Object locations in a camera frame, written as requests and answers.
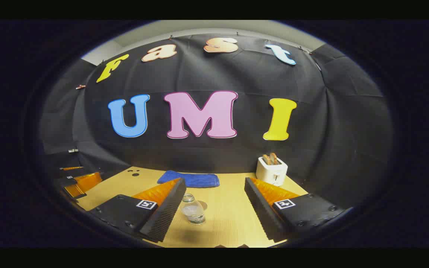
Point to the blue towel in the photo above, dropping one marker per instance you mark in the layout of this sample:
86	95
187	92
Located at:
192	179

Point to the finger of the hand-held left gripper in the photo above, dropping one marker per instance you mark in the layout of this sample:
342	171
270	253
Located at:
86	182
71	168

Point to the copper clip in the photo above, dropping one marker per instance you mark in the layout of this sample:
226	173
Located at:
80	86

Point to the clear plastic water bottle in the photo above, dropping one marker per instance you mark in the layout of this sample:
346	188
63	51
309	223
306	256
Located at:
193	211

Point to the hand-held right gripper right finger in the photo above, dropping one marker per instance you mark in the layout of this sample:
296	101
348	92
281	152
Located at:
261	208

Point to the black backdrop cloth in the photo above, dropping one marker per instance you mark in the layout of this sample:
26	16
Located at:
237	156

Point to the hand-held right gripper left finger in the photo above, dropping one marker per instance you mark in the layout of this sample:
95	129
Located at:
168	208

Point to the white toaster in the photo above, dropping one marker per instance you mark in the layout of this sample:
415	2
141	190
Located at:
272	174

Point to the toasted bread slice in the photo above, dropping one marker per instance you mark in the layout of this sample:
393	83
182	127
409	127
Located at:
274	158
266	159

